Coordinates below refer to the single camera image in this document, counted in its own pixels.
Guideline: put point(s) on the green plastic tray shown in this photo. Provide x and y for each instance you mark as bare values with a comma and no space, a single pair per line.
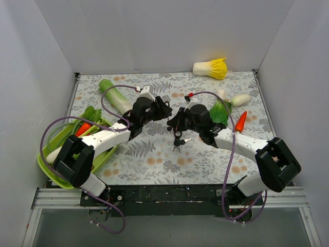
98,162

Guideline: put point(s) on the orange carrot in tray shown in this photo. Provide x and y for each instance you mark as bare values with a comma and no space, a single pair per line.
86,126

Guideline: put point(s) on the white leek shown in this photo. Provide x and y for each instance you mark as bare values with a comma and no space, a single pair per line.
53,155

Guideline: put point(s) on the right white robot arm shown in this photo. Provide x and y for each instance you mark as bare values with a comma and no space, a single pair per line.
277,166

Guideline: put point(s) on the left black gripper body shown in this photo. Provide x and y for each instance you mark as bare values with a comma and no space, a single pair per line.
159,108

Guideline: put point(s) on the green bok choy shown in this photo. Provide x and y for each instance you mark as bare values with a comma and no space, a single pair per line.
218,112

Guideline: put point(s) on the green leafy vegetable in tray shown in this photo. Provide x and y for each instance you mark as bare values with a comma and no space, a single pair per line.
89,114

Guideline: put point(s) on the orange carrot on table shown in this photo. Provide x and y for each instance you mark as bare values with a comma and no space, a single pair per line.
239,126

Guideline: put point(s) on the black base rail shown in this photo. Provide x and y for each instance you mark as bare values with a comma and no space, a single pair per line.
166,200

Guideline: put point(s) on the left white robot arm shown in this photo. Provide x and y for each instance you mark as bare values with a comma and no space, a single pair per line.
75,158

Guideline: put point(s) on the black key bunch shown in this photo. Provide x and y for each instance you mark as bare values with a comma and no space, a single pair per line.
179,142

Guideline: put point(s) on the floral table mat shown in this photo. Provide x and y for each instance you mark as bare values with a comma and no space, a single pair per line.
149,158

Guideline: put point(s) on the white radish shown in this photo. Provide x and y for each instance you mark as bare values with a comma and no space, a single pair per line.
241,99

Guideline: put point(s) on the yellow napa cabbage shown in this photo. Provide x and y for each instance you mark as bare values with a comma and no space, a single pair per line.
215,68

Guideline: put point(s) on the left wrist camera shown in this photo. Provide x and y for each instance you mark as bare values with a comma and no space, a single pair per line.
145,92

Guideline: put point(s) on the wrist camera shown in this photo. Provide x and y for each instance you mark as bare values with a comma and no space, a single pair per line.
145,92
190,100

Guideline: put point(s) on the black padlock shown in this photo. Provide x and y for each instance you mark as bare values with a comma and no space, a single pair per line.
177,133

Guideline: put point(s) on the green napa cabbage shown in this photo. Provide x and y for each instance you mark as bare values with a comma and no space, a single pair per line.
118,100

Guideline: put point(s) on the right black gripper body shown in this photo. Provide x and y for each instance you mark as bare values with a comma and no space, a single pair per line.
180,119

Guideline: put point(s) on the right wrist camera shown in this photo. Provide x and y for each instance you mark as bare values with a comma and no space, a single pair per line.
190,100

